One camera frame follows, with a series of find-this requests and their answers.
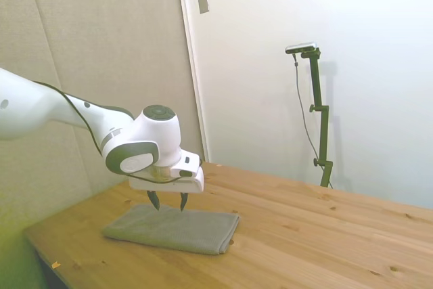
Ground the silver camera on stand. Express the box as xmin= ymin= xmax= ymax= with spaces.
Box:
xmin=285 ymin=41 xmax=319 ymax=55

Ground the dark green camera stand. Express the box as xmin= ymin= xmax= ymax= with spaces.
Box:
xmin=300 ymin=47 xmax=334 ymax=188

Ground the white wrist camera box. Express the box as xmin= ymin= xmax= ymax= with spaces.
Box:
xmin=170 ymin=151 xmax=201 ymax=179

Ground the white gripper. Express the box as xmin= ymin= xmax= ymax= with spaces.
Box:
xmin=128 ymin=169 xmax=206 ymax=213

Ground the white door frame trim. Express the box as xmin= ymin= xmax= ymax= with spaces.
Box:
xmin=175 ymin=0 xmax=211 ymax=163

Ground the grey towel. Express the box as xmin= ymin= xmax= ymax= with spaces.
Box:
xmin=101 ymin=203 xmax=241 ymax=256

